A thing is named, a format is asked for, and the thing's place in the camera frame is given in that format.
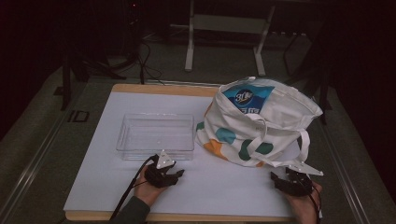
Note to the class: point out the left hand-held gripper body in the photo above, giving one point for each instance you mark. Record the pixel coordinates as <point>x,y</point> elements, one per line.
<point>160,179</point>

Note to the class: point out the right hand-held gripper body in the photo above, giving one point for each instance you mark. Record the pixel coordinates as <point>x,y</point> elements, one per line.
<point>295,185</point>

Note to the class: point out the clear plastic container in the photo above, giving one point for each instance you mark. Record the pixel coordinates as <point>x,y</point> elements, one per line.
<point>155,137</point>

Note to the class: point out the white dotted tote bag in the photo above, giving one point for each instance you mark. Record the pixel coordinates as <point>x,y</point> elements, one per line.
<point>280,124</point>

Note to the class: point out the blue snack bag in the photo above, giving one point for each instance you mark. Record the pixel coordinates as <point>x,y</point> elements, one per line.
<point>249,96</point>

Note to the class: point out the person's left hand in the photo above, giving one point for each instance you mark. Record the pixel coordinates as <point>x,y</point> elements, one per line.
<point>148,193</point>

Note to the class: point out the person's right hand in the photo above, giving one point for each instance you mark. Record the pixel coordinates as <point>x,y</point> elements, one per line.
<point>302,208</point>

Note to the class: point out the white table sheet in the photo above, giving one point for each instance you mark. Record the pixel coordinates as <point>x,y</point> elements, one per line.
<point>202,193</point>

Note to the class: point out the black stand with legs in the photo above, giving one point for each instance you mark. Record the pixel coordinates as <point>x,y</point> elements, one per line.
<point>323,99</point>

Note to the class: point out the black metal stand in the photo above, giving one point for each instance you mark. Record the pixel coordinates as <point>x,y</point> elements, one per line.
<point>66,84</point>

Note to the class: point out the black tripod stand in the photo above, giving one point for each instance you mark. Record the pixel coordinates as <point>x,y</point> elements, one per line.
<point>134,31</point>

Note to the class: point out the metal floor rail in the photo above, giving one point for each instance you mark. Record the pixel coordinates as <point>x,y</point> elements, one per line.
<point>345,180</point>
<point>34,161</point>

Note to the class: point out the white desk frame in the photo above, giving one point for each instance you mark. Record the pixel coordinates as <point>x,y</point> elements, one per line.
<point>230,24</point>

